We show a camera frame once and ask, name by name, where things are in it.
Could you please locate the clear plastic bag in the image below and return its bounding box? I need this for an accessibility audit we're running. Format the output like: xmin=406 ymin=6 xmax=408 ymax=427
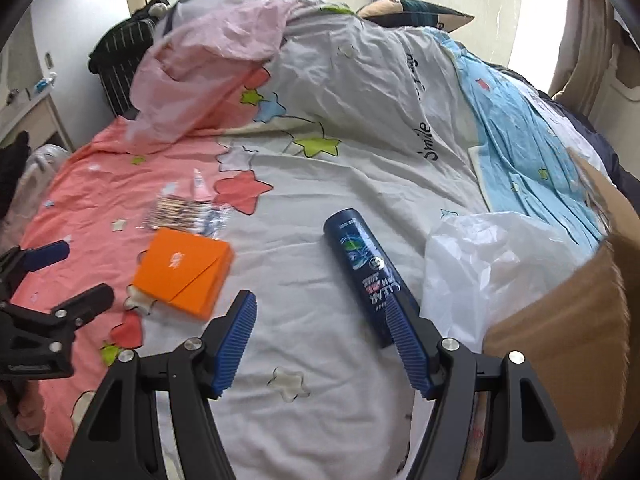
xmin=1 ymin=144 xmax=70 ymax=252

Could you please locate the dark blue shampoo bottle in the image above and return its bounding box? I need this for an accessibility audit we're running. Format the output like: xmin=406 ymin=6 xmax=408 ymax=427
xmin=323 ymin=208 xmax=420 ymax=348

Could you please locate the brown cardboard box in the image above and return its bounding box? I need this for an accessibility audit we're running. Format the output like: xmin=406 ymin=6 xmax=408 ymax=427
xmin=483 ymin=157 xmax=639 ymax=479

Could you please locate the beige curtain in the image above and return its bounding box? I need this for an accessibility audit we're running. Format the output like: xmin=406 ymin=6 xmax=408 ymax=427
xmin=550 ymin=0 xmax=615 ymax=116

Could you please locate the black striped bag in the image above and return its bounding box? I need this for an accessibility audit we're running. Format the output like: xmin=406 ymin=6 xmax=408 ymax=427
xmin=88 ymin=0 xmax=169 ymax=116

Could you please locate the white side cabinet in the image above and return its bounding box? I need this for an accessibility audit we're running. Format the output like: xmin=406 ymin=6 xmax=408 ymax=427
xmin=1 ymin=86 xmax=75 ymax=152

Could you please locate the pink crumpled sheet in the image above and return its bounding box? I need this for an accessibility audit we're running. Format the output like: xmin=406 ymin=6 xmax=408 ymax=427
xmin=125 ymin=0 xmax=308 ymax=152

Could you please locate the cotton swab packet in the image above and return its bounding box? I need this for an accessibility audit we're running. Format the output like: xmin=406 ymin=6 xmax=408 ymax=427
xmin=142 ymin=182 xmax=231 ymax=238

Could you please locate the pink cream tube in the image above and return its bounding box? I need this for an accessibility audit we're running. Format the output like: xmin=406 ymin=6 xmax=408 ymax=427
xmin=191 ymin=168 xmax=213 ymax=202

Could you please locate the cartoon star bed sheet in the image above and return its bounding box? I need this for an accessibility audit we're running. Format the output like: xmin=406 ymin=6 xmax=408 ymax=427
xmin=8 ymin=1 xmax=616 ymax=480

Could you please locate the orange gift box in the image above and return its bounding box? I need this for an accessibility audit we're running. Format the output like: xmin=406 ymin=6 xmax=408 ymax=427
xmin=132 ymin=228 xmax=233 ymax=321

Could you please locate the dark patterned pillow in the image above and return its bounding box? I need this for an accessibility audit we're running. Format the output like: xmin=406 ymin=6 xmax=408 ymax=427
xmin=357 ymin=0 xmax=474 ymax=32

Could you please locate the white plastic bag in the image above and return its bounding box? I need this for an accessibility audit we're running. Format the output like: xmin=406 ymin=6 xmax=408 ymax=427
xmin=420 ymin=212 xmax=594 ymax=352

